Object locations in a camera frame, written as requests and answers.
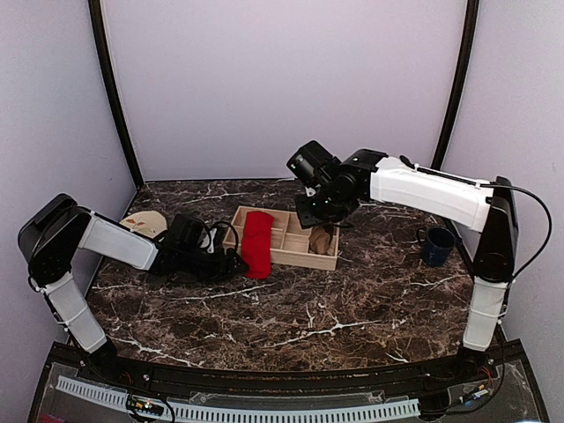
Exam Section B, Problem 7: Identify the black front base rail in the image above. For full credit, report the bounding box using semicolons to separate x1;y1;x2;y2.
33;340;538;404

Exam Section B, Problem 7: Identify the left black frame post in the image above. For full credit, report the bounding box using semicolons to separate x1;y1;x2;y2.
87;0;145;190

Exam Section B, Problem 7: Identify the black frame post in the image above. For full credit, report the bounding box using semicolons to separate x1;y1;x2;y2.
431;0;480;170
87;0;145;190

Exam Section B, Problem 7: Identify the right circuit board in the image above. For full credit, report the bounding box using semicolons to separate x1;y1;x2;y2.
458;384;490;404

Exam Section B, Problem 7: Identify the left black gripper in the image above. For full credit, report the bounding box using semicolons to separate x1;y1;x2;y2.
179;247;249;285

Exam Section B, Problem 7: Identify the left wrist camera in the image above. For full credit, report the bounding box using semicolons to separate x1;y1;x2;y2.
167;213;241;255

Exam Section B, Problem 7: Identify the wooden compartment tray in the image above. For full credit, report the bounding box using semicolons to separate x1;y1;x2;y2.
231;205;340;271

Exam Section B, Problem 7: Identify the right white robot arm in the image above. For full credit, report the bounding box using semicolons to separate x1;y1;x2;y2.
286;141;545;382

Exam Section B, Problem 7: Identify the beige ribbed sock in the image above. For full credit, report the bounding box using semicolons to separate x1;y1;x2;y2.
308;226;333;255

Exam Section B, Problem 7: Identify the white slotted cable duct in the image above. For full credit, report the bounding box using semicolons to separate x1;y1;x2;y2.
55;376;420;422

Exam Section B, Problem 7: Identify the circuit board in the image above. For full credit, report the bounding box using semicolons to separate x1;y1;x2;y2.
125;395;165;416
458;384;490;404

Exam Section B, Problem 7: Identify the red sock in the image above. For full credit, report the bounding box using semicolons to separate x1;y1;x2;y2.
241;211;274;279

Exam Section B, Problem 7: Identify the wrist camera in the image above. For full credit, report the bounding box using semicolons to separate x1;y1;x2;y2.
286;140;341;188
167;213;241;255

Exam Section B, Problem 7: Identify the left circuit board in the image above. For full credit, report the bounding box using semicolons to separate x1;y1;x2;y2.
125;395;165;416

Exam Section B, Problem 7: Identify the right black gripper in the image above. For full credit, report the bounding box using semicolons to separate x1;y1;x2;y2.
294;181;352;228

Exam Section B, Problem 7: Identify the right black frame post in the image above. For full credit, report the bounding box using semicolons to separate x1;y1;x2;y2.
431;0;480;170

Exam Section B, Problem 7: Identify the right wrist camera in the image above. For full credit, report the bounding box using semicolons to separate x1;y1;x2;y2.
286;140;341;188

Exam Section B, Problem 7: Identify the round wooden plate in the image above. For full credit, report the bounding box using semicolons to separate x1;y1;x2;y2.
120;211;167;239

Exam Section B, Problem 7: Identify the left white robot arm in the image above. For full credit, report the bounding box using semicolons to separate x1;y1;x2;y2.
17;193;249;384

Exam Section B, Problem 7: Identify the blue enamel mug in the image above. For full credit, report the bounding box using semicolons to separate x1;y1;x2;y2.
416;226;456;267

